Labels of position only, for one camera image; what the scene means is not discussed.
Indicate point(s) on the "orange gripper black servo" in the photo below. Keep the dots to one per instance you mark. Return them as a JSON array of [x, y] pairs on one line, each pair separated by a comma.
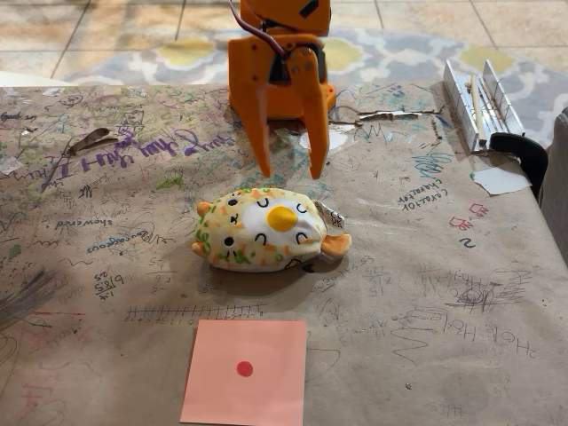
[[249, 67]]

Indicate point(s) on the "egg-patterned plush toy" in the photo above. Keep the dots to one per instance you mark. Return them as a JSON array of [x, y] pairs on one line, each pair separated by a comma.
[[257, 231]]

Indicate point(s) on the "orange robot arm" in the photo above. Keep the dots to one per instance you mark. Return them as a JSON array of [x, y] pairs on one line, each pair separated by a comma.
[[284, 13]]

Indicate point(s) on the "grey yellow patterned rug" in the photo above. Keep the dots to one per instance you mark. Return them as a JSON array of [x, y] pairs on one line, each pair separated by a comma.
[[399, 57]]

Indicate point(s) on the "aluminium miter box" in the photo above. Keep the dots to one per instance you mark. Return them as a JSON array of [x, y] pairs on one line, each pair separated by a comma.
[[461, 102]]

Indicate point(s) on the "thin wooden dowel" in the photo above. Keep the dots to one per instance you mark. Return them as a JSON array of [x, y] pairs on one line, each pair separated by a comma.
[[476, 111]]

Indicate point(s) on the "dry brown leaf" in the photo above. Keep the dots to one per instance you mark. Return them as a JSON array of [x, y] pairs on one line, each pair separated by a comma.
[[91, 138]]

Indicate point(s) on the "torn white paper piece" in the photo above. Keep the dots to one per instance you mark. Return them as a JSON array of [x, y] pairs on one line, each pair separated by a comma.
[[501, 179]]

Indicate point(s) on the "brown scribbled paper table cover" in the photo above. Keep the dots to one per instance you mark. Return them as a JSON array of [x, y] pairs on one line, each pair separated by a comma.
[[421, 310]]

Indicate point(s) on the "black curved clamp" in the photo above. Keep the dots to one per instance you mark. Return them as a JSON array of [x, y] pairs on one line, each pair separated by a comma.
[[528, 151]]

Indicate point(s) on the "white flat board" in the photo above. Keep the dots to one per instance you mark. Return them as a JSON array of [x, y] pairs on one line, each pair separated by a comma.
[[26, 80]]

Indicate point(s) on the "grey upholstered chair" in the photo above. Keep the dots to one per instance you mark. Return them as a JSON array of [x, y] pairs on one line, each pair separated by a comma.
[[557, 186]]

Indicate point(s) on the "pink square paper note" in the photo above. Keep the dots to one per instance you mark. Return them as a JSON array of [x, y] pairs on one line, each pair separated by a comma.
[[248, 399]]

